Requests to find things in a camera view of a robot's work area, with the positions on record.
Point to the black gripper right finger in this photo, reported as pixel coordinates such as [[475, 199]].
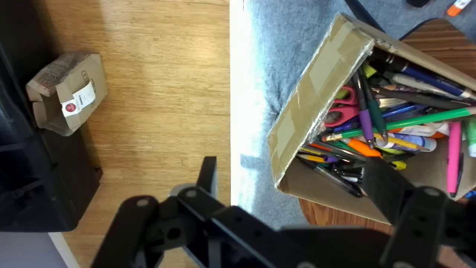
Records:
[[422, 217]]

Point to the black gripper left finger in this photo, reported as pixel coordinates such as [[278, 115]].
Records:
[[192, 219]]

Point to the purple pen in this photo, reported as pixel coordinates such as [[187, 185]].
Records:
[[364, 113]]

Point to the dark blue pen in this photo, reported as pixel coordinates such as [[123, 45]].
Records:
[[434, 79]]

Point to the large cardboard box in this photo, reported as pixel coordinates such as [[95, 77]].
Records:
[[345, 45]]

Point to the small cardboard box with label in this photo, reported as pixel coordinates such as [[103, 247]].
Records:
[[67, 91]]

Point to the pink marker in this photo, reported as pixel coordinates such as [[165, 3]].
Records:
[[454, 152]]

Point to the orange highlighter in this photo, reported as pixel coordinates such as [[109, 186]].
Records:
[[363, 147]]

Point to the long green marker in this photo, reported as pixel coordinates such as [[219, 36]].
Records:
[[431, 118]]

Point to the wooden oval table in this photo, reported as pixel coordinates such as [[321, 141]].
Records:
[[440, 40]]

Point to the grey carpet rug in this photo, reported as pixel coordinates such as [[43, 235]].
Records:
[[283, 36]]

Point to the orange glue stick on floor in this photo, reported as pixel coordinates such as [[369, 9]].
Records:
[[457, 7]]

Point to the pink handled scissors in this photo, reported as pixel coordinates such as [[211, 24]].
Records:
[[342, 109]]

